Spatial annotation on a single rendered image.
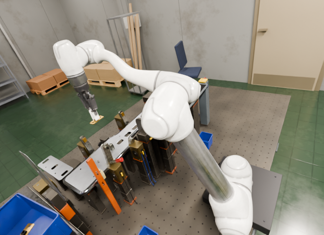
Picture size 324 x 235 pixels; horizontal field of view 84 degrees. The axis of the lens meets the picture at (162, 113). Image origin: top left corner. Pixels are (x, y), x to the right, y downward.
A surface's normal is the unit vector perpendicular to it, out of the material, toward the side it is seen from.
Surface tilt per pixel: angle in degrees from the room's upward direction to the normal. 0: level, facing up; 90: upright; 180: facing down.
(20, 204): 90
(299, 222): 0
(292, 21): 90
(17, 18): 90
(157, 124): 89
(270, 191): 3
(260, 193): 3
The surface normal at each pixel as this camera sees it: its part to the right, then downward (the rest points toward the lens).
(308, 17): -0.58, 0.53
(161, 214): -0.18, -0.82
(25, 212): 0.90, 0.10
